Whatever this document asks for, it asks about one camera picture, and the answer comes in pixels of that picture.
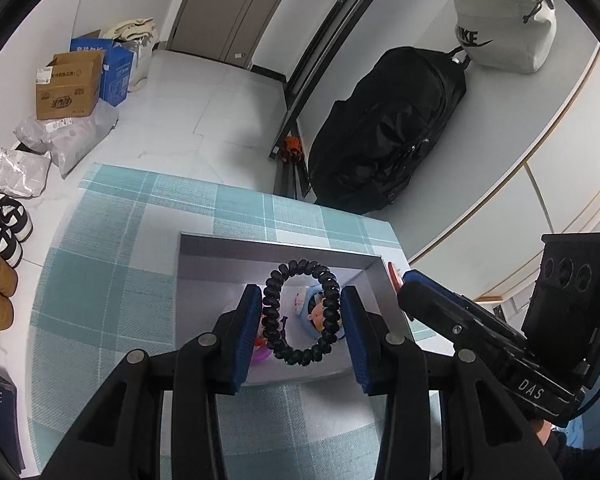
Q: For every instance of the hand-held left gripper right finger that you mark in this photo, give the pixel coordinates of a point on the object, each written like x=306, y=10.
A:
x=357, y=340

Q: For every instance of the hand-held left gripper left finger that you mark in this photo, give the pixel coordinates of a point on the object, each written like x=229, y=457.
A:
x=245, y=340

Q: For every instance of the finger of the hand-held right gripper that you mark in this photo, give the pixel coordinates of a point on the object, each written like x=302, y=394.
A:
x=430, y=305
x=440, y=285

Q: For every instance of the grey cardboard box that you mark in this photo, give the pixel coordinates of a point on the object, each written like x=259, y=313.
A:
x=280, y=255

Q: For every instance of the person's right forearm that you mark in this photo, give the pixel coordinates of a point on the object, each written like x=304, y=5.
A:
x=580, y=460

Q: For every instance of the white wardrobe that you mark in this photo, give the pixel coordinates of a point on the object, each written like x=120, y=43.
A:
x=530, y=160

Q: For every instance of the teal checked tablecloth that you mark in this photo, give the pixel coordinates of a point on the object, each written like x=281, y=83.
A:
x=105, y=285

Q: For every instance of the black backpack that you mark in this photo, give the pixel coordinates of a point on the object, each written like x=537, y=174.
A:
x=380, y=135

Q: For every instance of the small orange black object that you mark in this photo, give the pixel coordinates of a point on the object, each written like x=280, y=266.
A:
x=292, y=146

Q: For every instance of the large grey plastic parcel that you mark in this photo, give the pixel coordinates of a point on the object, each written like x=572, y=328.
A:
x=82, y=140

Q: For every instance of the black tripod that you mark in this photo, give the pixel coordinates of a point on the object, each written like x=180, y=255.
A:
x=325, y=35

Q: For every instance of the beige sports bag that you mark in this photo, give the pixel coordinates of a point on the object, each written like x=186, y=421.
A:
x=500, y=10

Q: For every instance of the white plastic parcel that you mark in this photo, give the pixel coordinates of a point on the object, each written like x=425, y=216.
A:
x=15, y=172

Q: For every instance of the blue cardboard box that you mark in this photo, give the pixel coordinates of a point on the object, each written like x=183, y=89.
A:
x=117, y=72

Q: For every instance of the small grey plastic parcel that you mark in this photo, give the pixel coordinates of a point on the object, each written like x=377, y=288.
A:
x=32, y=132

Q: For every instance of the brown cardboard box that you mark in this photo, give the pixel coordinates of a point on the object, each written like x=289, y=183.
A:
x=70, y=90

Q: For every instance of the cream canvas tote bag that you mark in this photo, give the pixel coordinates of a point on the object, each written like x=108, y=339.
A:
x=135, y=35

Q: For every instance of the grey brown door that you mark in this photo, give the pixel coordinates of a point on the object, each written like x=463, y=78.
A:
x=220, y=10

